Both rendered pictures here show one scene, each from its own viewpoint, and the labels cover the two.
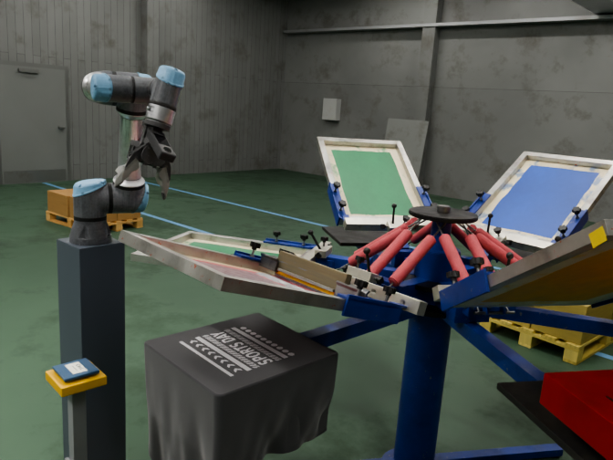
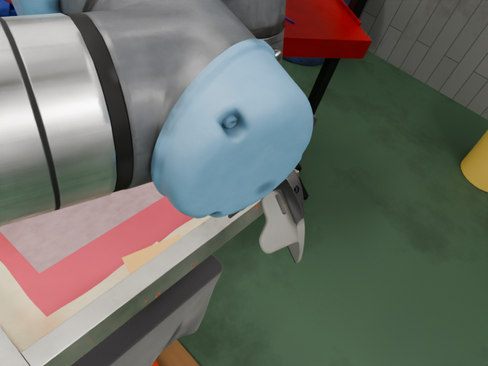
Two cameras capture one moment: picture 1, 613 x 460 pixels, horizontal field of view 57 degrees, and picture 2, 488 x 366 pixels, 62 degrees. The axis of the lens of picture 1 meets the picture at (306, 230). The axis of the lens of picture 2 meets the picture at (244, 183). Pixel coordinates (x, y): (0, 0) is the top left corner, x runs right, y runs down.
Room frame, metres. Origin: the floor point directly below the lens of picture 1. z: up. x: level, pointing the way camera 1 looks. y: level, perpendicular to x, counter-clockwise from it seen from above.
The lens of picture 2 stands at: (1.62, 0.73, 1.89)
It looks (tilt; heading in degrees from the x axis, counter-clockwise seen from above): 48 degrees down; 252
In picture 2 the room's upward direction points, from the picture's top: 20 degrees clockwise
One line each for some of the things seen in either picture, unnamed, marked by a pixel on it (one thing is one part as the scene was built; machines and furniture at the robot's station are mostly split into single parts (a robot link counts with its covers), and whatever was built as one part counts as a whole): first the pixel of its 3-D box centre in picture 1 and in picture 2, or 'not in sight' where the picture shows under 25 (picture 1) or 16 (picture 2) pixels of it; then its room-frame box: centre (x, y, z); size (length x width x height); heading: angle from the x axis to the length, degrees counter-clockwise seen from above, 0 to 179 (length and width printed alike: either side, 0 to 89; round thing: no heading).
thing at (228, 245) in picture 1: (255, 242); not in sight; (2.77, 0.25, 1.05); 1.08 x 0.61 x 0.23; 74
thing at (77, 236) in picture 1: (90, 227); not in sight; (2.06, 0.82, 1.25); 0.15 x 0.15 x 0.10
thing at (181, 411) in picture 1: (179, 427); (149, 349); (1.59, 0.36, 0.74); 0.45 x 0.03 x 0.43; 44
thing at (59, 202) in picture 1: (94, 208); not in sight; (7.39, 2.88, 0.21); 1.18 x 0.85 x 0.41; 49
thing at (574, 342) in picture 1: (562, 305); not in sight; (4.59, -2.24, 0.23); 1.30 x 0.94 x 0.45; 139
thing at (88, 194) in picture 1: (91, 197); not in sight; (2.06, 0.81, 1.37); 0.13 x 0.12 x 0.14; 118
